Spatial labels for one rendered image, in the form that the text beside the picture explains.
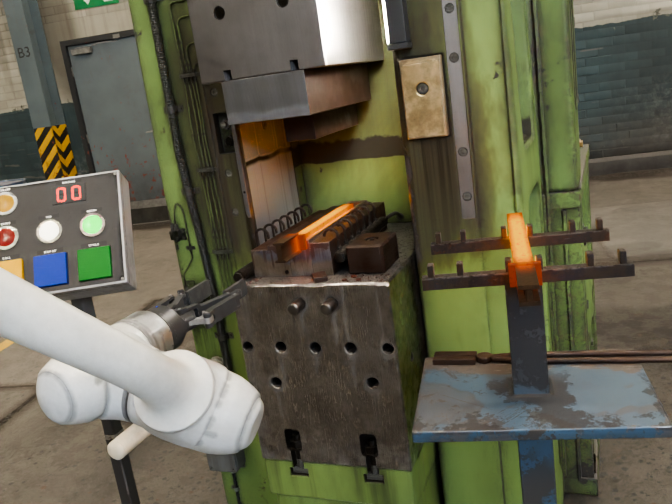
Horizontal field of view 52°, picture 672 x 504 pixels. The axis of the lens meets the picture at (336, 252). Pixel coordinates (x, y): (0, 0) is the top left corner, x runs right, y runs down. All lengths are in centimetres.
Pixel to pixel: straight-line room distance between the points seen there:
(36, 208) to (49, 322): 103
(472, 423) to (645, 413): 27
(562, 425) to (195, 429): 59
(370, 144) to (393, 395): 75
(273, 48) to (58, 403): 87
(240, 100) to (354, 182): 56
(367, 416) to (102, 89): 711
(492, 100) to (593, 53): 595
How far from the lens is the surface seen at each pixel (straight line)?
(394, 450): 161
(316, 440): 167
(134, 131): 826
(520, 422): 118
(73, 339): 76
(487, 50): 153
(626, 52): 752
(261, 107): 153
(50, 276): 169
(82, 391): 93
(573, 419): 119
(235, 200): 177
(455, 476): 185
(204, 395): 86
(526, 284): 95
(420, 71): 153
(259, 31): 153
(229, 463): 203
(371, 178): 197
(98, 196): 172
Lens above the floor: 134
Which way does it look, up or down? 14 degrees down
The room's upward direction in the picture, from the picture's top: 8 degrees counter-clockwise
